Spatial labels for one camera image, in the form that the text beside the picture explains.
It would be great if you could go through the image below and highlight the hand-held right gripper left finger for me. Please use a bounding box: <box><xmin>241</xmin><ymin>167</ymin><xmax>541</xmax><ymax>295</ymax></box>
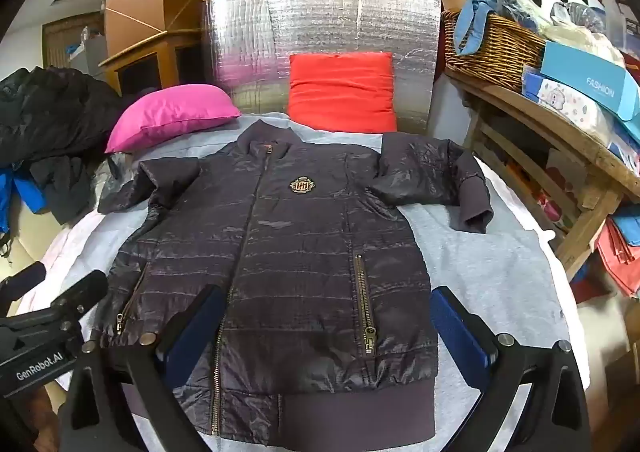
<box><xmin>57</xmin><ymin>284</ymin><xmax>228</xmax><ymax>452</ymax></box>

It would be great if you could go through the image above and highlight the beige sofa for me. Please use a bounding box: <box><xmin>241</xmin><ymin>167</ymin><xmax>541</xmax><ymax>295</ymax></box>
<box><xmin>0</xmin><ymin>227</ymin><xmax>66</xmax><ymax>283</ymax></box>

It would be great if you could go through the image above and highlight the red cushion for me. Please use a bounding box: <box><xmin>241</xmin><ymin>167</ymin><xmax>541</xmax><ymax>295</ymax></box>
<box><xmin>287</xmin><ymin>52</ymin><xmax>398</xmax><ymax>135</ymax></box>

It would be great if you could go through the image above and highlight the silver foil mat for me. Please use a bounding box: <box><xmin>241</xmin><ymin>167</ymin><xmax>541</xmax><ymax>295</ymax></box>
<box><xmin>201</xmin><ymin>0</ymin><xmax>443</xmax><ymax>133</ymax></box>

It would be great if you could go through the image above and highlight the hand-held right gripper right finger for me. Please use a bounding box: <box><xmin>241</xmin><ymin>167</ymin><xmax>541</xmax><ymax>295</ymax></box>
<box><xmin>430</xmin><ymin>286</ymin><xmax>593</xmax><ymax>452</ymax></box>

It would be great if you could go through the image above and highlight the black clothes pile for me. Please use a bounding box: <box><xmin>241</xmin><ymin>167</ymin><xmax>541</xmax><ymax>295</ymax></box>
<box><xmin>0</xmin><ymin>66</ymin><xmax>126</xmax><ymax>225</ymax></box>

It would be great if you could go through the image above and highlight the person's left hand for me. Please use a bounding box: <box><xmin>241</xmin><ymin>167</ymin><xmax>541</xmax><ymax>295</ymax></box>
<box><xmin>27</xmin><ymin>382</ymin><xmax>60</xmax><ymax>440</ymax></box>

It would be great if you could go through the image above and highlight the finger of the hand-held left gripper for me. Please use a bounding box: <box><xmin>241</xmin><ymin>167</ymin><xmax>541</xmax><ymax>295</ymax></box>
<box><xmin>0</xmin><ymin>262</ymin><xmax>47</xmax><ymax>301</ymax></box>
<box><xmin>49</xmin><ymin>270</ymin><xmax>109</xmax><ymax>319</ymax></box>

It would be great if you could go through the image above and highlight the wicker basket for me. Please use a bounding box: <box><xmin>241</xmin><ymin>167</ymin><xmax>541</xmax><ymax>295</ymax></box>
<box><xmin>442</xmin><ymin>9</ymin><xmax>546</xmax><ymax>92</ymax></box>

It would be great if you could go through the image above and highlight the blue garment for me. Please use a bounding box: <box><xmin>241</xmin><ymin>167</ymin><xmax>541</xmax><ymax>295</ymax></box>
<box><xmin>0</xmin><ymin>164</ymin><xmax>48</xmax><ymax>233</ymax></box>

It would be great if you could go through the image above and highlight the white printed packet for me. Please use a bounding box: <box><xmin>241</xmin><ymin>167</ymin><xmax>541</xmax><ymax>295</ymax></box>
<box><xmin>522</xmin><ymin>72</ymin><xmax>616</xmax><ymax>143</ymax></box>

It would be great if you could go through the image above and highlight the grey blanket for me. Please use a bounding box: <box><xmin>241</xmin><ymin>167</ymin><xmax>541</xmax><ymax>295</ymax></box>
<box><xmin>90</xmin><ymin>112</ymin><xmax>576</xmax><ymax>452</ymax></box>

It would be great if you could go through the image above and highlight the clear plastic bag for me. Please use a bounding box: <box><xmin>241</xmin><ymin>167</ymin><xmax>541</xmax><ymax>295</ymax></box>
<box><xmin>92</xmin><ymin>152</ymin><xmax>131</xmax><ymax>203</ymax></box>

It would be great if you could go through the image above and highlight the blue cloth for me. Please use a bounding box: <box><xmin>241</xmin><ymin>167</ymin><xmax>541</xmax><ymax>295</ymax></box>
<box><xmin>455</xmin><ymin>0</ymin><xmax>511</xmax><ymax>55</ymax></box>

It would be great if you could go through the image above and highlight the blue cardboard box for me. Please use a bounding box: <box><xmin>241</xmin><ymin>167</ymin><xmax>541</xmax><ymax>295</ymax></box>
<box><xmin>540</xmin><ymin>42</ymin><xmax>640</xmax><ymax>123</ymax></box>

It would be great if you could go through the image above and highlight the clear bag of clothes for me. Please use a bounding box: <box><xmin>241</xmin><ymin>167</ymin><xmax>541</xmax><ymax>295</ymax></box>
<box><xmin>550</xmin><ymin>2</ymin><xmax>626</xmax><ymax>67</ymax></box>

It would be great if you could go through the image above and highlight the wooden table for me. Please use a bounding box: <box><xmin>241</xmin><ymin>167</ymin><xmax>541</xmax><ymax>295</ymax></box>
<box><xmin>445</xmin><ymin>66</ymin><xmax>640</xmax><ymax>283</ymax></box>

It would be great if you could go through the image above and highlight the dark quilted jacket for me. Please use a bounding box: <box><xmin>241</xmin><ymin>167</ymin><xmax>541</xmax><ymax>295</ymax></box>
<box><xmin>97</xmin><ymin>121</ymin><xmax>496</xmax><ymax>438</ymax></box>

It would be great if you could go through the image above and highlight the pink pillow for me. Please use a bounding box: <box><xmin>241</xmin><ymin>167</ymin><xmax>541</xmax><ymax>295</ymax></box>
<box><xmin>104</xmin><ymin>84</ymin><xmax>242</xmax><ymax>154</ymax></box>

